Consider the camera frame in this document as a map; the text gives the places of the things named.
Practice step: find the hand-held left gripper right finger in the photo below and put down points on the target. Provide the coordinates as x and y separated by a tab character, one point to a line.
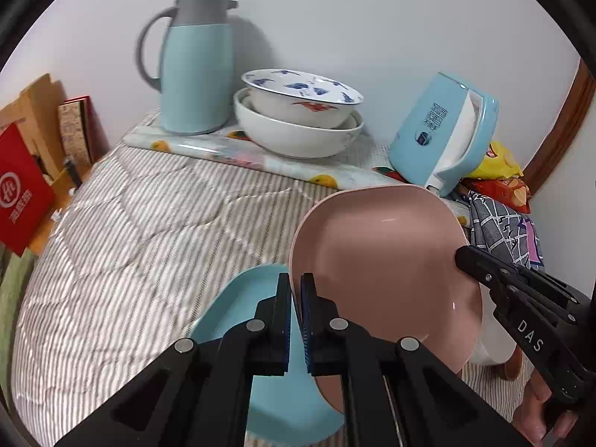
305	316

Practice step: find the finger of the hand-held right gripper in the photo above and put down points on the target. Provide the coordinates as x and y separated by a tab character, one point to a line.
479	263

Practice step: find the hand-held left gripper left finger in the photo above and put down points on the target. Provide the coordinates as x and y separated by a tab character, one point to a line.
287	316

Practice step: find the blue plate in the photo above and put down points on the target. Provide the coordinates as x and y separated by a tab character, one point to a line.
279	405

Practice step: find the pink plate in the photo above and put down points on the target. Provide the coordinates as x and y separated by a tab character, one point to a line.
382	265

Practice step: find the person's right hand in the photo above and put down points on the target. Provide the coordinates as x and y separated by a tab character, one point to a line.
533	409

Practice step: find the grey checked cloth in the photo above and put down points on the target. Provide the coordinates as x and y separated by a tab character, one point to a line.
498	228

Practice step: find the white garment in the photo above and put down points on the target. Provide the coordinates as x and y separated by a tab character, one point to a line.
493	340

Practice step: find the red snack bag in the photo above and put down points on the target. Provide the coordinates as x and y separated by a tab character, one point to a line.
507	191

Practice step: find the yellow snack bag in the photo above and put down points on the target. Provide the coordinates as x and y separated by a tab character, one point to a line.
498	160

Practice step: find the light blue tissue box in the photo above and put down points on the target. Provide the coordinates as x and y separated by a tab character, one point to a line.
419	149

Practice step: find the large white bowl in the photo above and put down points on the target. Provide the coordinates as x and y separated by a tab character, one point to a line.
288	142

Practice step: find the fruit print table mat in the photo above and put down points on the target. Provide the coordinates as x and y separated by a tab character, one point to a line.
205	149

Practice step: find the blue patterned white bowl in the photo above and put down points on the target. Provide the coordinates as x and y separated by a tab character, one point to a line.
298	107

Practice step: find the light blue thermos jug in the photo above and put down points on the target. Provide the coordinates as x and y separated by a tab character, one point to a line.
195	79

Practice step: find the small dark bottle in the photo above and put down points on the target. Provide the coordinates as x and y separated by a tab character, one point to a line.
70	167

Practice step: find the green blanket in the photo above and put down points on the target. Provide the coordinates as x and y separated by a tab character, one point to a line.
9	279

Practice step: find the patterned book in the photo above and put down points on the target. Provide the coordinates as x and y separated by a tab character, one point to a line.
74	130

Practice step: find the red paper bag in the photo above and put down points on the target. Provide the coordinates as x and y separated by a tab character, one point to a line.
23	195

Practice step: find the wooden bedside stand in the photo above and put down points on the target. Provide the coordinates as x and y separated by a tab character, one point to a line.
37	102

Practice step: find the brown wooden door frame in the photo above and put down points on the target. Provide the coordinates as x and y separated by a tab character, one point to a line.
568	125

